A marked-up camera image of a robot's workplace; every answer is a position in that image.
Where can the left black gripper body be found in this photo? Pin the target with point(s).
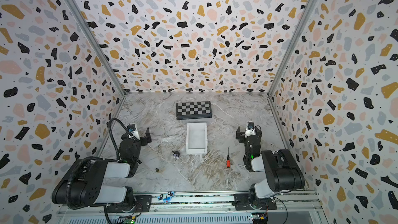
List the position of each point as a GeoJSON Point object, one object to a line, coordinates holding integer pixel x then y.
{"type": "Point", "coordinates": [143, 142]}

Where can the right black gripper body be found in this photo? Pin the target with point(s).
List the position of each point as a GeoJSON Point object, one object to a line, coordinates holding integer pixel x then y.
{"type": "Point", "coordinates": [249, 142]}

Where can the red black screwdriver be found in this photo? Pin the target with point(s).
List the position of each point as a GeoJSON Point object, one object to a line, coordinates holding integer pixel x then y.
{"type": "Point", "coordinates": [228, 159]}

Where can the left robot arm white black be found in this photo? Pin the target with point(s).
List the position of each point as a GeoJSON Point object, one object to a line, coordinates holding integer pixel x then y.
{"type": "Point", "coordinates": [83, 184]}

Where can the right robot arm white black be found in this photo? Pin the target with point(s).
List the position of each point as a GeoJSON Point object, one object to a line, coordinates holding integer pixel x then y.
{"type": "Point", "coordinates": [282, 173]}

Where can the white plastic bin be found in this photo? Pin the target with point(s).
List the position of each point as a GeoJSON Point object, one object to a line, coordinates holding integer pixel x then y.
{"type": "Point", "coordinates": [196, 141]}

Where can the small black binder clip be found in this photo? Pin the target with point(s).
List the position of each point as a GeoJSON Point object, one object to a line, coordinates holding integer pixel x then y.
{"type": "Point", "coordinates": [176, 154]}

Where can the black white checkerboard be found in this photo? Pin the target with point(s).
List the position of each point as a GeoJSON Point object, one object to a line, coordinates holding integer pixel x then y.
{"type": "Point", "coordinates": [193, 110]}

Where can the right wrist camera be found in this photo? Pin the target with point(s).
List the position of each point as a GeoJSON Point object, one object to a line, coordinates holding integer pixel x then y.
{"type": "Point", "coordinates": [250, 129]}

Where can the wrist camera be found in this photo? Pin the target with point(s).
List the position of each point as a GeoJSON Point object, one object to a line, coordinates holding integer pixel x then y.
{"type": "Point", "coordinates": [133, 132]}
{"type": "Point", "coordinates": [250, 129]}

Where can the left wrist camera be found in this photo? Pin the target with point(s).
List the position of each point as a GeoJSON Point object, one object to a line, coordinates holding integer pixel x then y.
{"type": "Point", "coordinates": [133, 132]}

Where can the blue black clip on rail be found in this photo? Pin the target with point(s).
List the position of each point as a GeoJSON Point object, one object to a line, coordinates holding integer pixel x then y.
{"type": "Point", "coordinates": [166, 198]}

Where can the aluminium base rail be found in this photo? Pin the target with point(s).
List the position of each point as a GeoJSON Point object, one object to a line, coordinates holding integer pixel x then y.
{"type": "Point", "coordinates": [207, 207]}

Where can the left corner aluminium post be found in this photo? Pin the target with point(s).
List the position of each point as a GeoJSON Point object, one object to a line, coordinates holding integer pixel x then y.
{"type": "Point", "coordinates": [74, 9]}

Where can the corner aluminium post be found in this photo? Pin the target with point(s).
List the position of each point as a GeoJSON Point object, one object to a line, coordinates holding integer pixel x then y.
{"type": "Point", "coordinates": [307, 13]}
{"type": "Point", "coordinates": [74, 9]}

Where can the right corner aluminium post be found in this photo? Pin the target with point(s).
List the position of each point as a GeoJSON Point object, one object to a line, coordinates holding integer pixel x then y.
{"type": "Point", "coordinates": [307, 13]}

